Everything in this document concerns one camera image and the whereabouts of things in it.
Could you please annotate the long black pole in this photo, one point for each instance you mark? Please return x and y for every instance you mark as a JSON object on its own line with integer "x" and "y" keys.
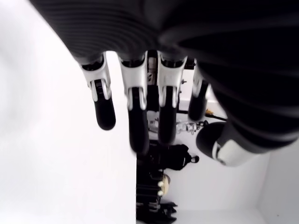
{"x": 217, "y": 116}

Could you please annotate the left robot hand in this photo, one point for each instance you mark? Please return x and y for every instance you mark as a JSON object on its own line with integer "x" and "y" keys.
{"x": 210, "y": 46}

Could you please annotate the black backpack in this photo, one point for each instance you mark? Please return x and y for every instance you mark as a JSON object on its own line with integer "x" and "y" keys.
{"x": 172, "y": 156}

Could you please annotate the black equipment pile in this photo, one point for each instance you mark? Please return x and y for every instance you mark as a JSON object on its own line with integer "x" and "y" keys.
{"x": 147, "y": 193}

